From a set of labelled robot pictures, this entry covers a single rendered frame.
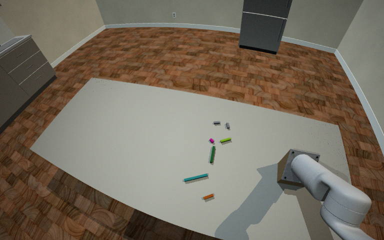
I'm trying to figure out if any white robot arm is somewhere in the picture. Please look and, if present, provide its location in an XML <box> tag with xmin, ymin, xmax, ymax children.
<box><xmin>291</xmin><ymin>154</ymin><xmax>376</xmax><ymax>240</ymax></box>

